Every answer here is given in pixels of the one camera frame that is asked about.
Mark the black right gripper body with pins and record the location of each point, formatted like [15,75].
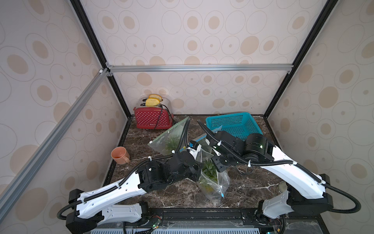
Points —
[219,159]

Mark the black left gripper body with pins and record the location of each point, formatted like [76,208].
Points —
[192,170]

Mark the clear zip bag white seal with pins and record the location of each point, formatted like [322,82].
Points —
[223,180]

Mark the yellow pineapple green crown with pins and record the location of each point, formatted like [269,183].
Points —
[209,177]

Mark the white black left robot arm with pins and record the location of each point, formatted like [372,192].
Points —
[86,210]

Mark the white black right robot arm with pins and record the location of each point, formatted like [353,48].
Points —
[305,193]

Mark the clear zip bag blue slider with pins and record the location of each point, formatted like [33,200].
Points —
[202,140]

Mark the pineapple in green bag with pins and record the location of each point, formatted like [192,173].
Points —
[172,145]

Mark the clear zip bag green seal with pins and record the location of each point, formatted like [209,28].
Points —
[159,143]

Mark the teal plastic basket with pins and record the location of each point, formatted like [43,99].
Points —
[240,125]

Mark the red polka dot toaster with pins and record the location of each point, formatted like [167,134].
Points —
[157,117]

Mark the pink ceramic mug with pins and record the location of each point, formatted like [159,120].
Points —
[120,155]

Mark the small glass bottle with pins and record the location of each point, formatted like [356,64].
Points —
[282,187]

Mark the yellow toast slice front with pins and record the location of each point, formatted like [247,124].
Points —
[151,102]

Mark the yellow toast slice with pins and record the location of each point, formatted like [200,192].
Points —
[156,96]
[151,102]

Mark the yellow toast slice back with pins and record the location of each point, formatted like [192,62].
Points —
[156,96]

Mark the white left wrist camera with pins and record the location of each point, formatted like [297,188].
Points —
[194,148]

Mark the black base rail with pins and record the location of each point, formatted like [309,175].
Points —
[206,221]

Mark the aluminium frame bar back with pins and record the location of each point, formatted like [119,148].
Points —
[200,68]

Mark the aluminium frame bar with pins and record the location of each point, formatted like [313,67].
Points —
[200,68]
[30,169]

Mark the aluminium frame bar left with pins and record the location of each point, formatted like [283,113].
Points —
[30,169]

